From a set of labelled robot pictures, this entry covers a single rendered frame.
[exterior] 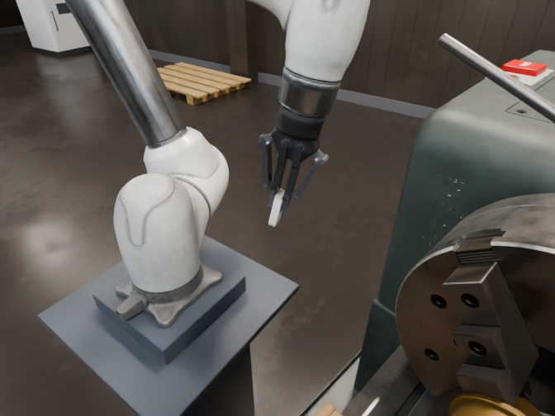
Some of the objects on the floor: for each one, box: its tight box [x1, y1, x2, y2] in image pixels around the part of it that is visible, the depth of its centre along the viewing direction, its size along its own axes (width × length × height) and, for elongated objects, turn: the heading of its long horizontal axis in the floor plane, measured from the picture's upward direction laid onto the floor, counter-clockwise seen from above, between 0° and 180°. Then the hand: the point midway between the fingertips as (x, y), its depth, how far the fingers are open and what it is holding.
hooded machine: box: [16, 0, 90, 56], centre depth 594 cm, size 81×67×144 cm
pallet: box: [157, 62, 251, 105], centre depth 467 cm, size 137×91×12 cm, turn 54°
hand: (277, 207), depth 71 cm, fingers closed
